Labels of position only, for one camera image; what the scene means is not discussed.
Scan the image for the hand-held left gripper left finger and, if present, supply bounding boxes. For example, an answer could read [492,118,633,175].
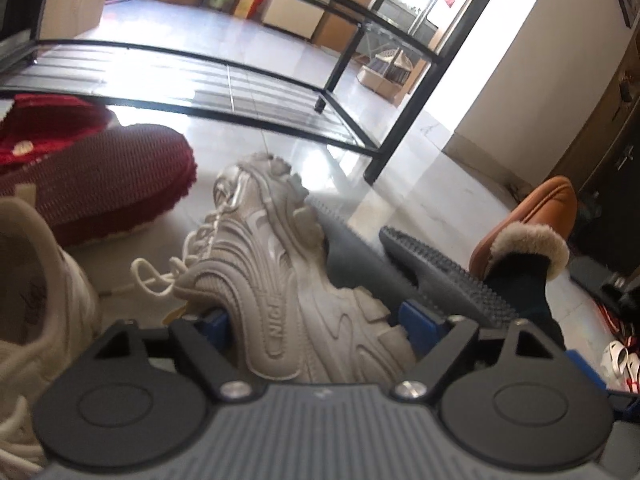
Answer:
[94,309,253,402]

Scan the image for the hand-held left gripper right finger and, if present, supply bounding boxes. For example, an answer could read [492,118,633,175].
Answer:
[392,301,566,402]

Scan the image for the beige chunky sneaker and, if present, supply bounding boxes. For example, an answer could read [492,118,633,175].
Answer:
[131,152,418,386]

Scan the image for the grey rubber slide sandal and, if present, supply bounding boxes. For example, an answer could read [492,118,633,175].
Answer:
[305,197,426,307]
[378,226,522,332]

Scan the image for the person's leg in black sock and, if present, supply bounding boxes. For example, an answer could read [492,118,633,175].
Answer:
[482,251,568,352]

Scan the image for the brown fur-lined slipper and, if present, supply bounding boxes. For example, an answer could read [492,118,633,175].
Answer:
[469,176,579,282]

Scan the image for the red knitted slipper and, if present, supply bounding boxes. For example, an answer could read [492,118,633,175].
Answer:
[0,93,117,171]
[0,125,197,249]

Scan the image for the white lace-up sneaker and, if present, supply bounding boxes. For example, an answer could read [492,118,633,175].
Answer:
[0,195,104,477]

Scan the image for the black flat object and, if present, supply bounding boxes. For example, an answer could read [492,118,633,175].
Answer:
[569,256,640,312]

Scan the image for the white sandal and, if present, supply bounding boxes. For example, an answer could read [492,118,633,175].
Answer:
[599,337,640,392]

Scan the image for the black metal shoe rack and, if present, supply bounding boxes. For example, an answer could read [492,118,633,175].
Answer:
[0,0,509,186]

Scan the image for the open box with basket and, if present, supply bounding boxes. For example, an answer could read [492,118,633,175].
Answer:
[356,47,417,107]

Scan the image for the dark wooden cabinet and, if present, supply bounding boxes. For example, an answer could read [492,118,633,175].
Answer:
[546,35,640,281]

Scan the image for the stacked brown cardboard boxes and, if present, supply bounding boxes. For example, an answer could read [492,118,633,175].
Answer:
[314,0,397,54]

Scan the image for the beige carton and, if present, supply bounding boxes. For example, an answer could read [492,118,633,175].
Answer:
[261,0,332,41]

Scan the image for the red and yellow box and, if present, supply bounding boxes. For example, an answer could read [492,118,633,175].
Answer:
[234,0,272,22]

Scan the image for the large cardboard box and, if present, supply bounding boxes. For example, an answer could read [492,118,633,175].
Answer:
[35,0,119,42]

